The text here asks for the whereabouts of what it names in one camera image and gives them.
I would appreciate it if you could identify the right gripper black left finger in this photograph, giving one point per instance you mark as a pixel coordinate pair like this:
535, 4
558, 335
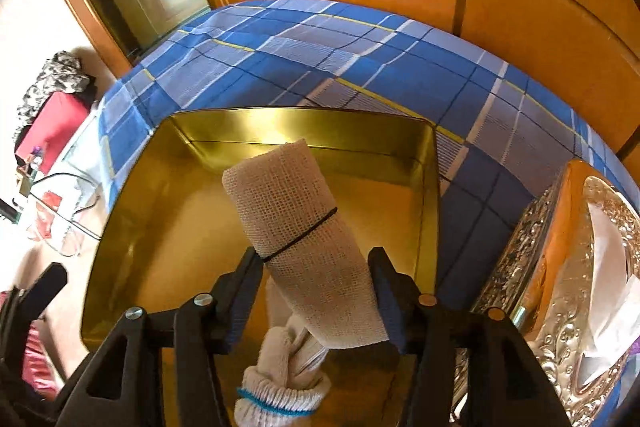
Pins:
122, 385

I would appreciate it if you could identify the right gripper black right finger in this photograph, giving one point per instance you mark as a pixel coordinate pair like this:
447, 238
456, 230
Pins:
506, 385

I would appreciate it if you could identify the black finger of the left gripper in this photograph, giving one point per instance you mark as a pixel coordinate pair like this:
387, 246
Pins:
21, 308

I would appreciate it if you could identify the white mesh cloth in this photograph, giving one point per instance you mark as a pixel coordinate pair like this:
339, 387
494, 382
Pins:
290, 216

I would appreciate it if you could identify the white knit glove blue band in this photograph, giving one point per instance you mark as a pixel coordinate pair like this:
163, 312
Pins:
286, 385

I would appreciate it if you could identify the ornate silver tissue box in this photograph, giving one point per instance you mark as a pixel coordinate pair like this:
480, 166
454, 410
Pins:
542, 281

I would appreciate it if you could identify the white tissue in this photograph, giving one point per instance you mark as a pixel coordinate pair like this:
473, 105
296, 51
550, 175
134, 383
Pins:
613, 318

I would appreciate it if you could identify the red suitcase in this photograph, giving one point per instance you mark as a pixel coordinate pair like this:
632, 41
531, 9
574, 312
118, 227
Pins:
55, 124

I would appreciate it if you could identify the grey patterned cloth pile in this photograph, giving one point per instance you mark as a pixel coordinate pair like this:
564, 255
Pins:
60, 73

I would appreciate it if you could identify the blue plaid bedsheet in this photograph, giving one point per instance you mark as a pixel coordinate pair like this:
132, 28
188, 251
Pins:
502, 138

